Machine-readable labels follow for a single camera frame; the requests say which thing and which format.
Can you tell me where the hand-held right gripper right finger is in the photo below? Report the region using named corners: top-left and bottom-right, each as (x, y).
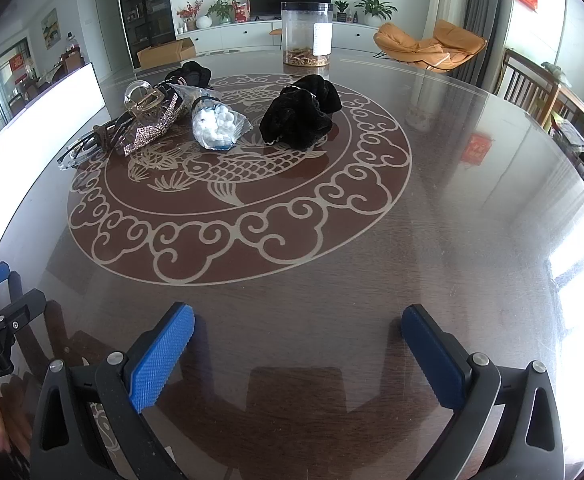
top-left (400, 304), bottom-right (565, 480)

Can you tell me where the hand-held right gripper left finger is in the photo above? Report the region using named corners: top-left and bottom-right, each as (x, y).
top-left (30, 302), bottom-right (196, 480)

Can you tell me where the rhinestone hair clip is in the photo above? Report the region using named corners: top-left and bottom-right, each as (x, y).
top-left (122, 92), bottom-right (183, 158)

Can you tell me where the clear gold claw hair clip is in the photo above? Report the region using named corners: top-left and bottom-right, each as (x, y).
top-left (124, 80), bottom-right (167, 123)

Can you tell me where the bag of white cotton balls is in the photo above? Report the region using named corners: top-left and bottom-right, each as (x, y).
top-left (174, 85), bottom-right (250, 152)

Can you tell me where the black scrunchie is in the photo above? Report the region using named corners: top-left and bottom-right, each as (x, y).
top-left (166, 60), bottom-right (213, 91)

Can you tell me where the brown cardboard box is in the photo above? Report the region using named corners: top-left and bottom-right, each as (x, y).
top-left (136, 37), bottom-right (196, 68)

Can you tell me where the wooden chair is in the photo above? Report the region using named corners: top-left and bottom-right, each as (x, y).
top-left (494, 47), bottom-right (563, 128)

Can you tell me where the dark display cabinet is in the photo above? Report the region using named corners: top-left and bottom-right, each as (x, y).
top-left (115, 0), bottom-right (177, 68)

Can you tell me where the orange lounge chair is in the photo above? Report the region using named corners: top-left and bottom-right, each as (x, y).
top-left (373, 20), bottom-right (488, 73)

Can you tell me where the white television cabinet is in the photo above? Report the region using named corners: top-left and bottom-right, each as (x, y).
top-left (176, 20), bottom-right (387, 56)

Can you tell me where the red flower arrangement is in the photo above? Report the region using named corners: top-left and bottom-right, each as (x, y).
top-left (177, 1), bottom-right (205, 32)

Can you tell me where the grey curtain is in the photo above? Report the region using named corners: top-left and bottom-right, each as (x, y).
top-left (464, 0), bottom-right (505, 86)

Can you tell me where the clear plastic snack jar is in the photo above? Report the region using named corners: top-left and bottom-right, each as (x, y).
top-left (280, 1), bottom-right (334, 67)

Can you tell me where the large green potted plant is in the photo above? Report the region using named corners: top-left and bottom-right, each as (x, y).
top-left (354, 0), bottom-right (397, 26)

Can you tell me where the framed wall painting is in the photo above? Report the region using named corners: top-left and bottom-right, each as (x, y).
top-left (40, 8), bottom-right (58, 50)

